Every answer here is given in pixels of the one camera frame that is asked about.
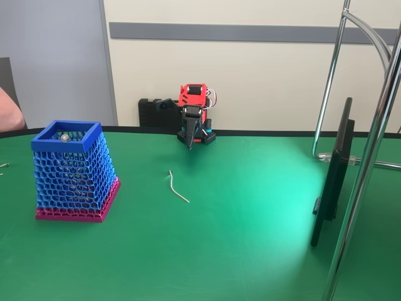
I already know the grey wall rail strip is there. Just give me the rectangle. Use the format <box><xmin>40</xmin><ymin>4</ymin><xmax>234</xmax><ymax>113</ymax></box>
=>
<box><xmin>108</xmin><ymin>21</ymin><xmax>400</xmax><ymax>45</ymax></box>

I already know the white bent wire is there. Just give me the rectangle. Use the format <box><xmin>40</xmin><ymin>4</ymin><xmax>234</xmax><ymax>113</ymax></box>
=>
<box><xmin>168</xmin><ymin>170</ymin><xmax>190</xmax><ymax>204</ymax></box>

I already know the black flat monitor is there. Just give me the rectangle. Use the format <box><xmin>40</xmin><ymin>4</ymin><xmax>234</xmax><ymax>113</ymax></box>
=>
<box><xmin>310</xmin><ymin>97</ymin><xmax>357</xmax><ymax>248</ymax></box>

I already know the black plastic tool case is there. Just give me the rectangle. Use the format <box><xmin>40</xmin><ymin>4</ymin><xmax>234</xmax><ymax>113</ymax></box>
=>
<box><xmin>138</xmin><ymin>98</ymin><xmax>183</xmax><ymax>128</ymax></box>

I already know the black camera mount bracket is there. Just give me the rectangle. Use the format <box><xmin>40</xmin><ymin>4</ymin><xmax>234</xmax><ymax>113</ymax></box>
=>
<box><xmin>156</xmin><ymin>97</ymin><xmax>180</xmax><ymax>111</ymax></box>

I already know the white and red servo cable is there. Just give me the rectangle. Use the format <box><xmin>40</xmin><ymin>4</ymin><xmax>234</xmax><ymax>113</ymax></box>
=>
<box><xmin>206</xmin><ymin>88</ymin><xmax>219</xmax><ymax>110</ymax></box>

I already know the blue and magenta lattice basket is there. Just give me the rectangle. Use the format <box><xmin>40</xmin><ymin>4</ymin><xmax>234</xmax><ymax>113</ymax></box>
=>
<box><xmin>30</xmin><ymin>120</ymin><xmax>122</xmax><ymax>224</ymax></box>

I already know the clear plastic clip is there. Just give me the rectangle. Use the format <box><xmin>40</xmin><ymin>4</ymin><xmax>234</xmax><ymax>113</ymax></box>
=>
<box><xmin>318</xmin><ymin>152</ymin><xmax>361</xmax><ymax>166</ymax></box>

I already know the green table cloth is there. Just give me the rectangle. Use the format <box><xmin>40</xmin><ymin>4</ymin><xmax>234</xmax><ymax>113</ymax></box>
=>
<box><xmin>0</xmin><ymin>125</ymin><xmax>401</xmax><ymax>301</ymax></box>

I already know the thin chrome stand with curve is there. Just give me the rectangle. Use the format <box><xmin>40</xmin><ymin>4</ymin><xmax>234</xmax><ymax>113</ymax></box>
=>
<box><xmin>311</xmin><ymin>0</ymin><xmax>401</xmax><ymax>170</ymax></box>

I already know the chrome metal frame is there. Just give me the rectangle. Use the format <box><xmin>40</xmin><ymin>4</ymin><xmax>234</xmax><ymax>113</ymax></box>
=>
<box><xmin>321</xmin><ymin>37</ymin><xmax>401</xmax><ymax>301</ymax></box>

